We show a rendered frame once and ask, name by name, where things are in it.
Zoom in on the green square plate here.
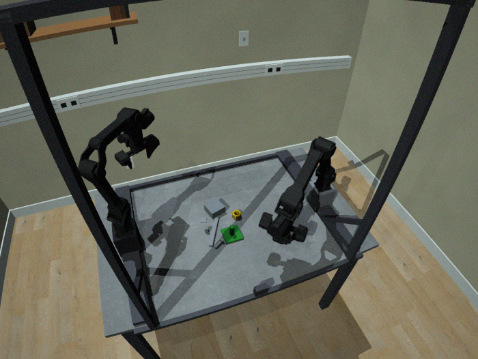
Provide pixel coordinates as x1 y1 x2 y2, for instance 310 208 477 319
221 225 243 244

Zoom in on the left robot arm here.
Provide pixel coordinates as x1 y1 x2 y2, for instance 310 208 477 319
79 107 155 237

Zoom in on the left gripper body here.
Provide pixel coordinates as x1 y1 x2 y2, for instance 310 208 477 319
115 134 160 166

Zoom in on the yellow round nut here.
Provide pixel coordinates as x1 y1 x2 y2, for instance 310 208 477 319
232 210 241 220

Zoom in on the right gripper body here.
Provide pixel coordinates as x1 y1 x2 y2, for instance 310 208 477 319
259 212 308 242

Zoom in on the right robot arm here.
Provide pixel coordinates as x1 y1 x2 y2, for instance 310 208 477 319
268 137 337 245

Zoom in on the black metal frame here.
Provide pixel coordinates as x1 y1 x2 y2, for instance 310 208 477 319
0 0 476 330

